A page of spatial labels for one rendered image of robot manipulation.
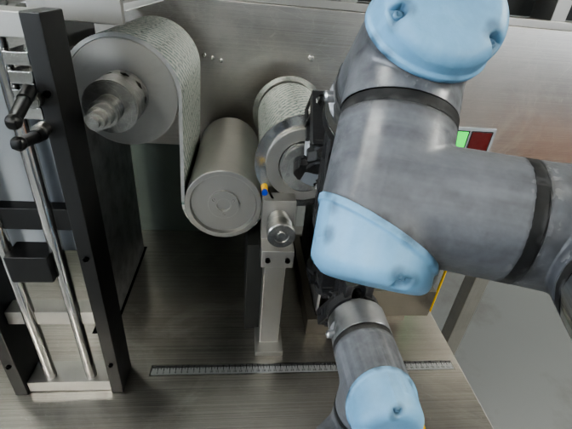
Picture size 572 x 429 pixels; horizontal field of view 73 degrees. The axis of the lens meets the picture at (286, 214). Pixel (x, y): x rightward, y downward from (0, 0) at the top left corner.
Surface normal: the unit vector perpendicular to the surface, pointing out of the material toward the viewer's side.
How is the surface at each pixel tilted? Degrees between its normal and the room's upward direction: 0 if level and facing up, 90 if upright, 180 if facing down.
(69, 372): 0
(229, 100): 90
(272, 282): 90
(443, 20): 50
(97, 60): 90
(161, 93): 90
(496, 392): 0
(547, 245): 76
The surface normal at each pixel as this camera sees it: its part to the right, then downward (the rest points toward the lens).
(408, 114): -0.11, -0.21
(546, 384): 0.08, -0.85
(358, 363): -0.53, -0.70
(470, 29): 0.12, -0.14
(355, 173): -0.54, -0.27
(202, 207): 0.08, 0.52
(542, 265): -0.28, 0.55
